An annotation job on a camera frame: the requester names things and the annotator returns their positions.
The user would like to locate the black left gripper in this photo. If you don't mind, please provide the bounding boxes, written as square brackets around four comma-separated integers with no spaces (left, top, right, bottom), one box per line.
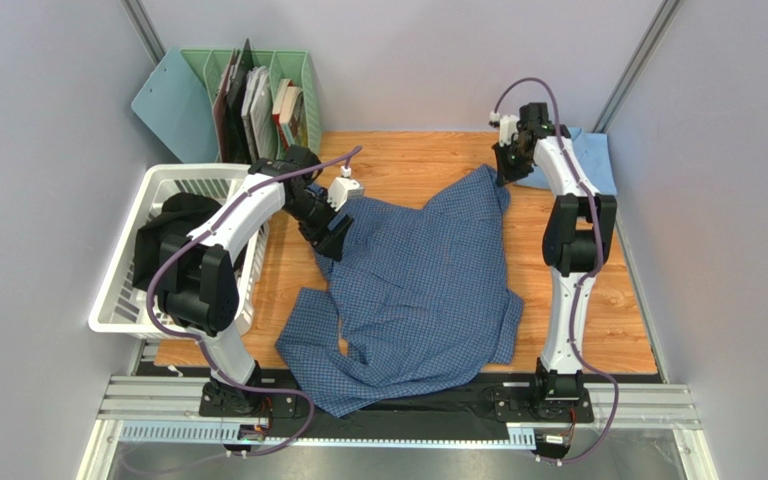
[283,189,354,262]

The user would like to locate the blue checked long sleeve shirt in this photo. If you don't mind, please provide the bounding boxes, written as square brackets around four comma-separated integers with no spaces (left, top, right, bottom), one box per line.
[276,165,524,417]

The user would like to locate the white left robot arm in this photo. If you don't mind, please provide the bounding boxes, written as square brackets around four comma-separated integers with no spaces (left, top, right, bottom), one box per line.
[146,145,363,413]

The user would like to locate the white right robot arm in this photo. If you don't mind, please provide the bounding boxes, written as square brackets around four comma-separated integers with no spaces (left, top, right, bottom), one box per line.
[489,103,617,404]

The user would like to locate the folded light blue shirt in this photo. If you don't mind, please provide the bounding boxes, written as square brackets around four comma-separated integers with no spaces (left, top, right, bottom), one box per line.
[516,127,617,195]

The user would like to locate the white paper folder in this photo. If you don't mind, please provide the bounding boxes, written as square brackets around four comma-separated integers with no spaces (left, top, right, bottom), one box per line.
[241,66,278,164]

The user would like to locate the red spine book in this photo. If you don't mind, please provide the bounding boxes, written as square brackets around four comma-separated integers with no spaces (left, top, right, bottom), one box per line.
[272,78,308,150]

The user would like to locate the black shirt in basket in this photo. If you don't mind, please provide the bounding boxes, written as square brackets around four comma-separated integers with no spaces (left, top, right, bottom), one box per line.
[133,192,222,292]

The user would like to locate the dark brown folder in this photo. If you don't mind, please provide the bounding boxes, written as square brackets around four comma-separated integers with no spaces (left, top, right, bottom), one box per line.
[213,39,254,164]

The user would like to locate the light blue clipboard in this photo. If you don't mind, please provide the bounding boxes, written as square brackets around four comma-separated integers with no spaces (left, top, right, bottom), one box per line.
[131,47,219,164]

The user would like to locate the green plastic file rack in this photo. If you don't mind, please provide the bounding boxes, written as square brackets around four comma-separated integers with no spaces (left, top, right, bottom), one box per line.
[179,47,324,201]

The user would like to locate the white plastic laundry basket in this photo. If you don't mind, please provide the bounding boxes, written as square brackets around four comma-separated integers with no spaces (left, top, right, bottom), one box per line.
[87,163,270,340]

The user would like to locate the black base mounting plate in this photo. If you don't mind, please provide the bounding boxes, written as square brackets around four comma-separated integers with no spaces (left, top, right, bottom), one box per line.
[134,362,595,442]

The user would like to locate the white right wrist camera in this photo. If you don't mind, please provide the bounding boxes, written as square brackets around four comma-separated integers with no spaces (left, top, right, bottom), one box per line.
[489,112,519,147]

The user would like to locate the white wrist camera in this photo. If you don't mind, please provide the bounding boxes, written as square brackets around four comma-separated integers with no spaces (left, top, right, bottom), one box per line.
[327,166,365,211]
[489,112,519,147]

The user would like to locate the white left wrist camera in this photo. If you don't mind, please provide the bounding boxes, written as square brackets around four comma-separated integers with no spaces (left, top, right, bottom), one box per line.
[327,166,365,211]

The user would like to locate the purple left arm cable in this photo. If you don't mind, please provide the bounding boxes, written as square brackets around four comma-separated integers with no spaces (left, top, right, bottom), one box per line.
[146,144,364,461]

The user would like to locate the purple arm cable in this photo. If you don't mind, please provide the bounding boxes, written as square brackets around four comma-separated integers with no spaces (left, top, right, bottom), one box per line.
[146,144,364,461]
[492,77,620,466]

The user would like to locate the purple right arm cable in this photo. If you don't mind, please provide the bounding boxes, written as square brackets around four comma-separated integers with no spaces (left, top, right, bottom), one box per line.
[492,77,620,466]

